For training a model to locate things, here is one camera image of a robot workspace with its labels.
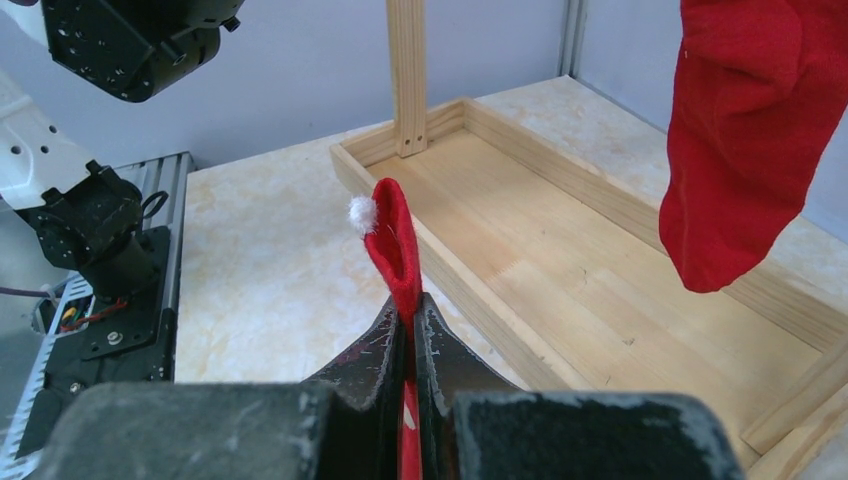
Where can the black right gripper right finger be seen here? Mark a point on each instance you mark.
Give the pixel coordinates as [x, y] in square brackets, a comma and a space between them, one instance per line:
[476, 424]

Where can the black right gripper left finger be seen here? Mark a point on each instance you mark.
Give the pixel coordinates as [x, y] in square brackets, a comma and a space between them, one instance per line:
[343, 422]

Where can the red santa sock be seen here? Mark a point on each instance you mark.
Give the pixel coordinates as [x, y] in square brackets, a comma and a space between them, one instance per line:
[759, 90]
[385, 223]

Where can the wooden hanger rack frame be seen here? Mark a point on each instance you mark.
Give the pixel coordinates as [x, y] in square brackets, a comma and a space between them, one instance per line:
[557, 262]

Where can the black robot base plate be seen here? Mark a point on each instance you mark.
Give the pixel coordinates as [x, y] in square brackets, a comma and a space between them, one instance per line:
[135, 343]

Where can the white toothed cable rail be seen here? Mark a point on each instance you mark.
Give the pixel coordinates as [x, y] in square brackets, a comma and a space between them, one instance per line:
[17, 462]

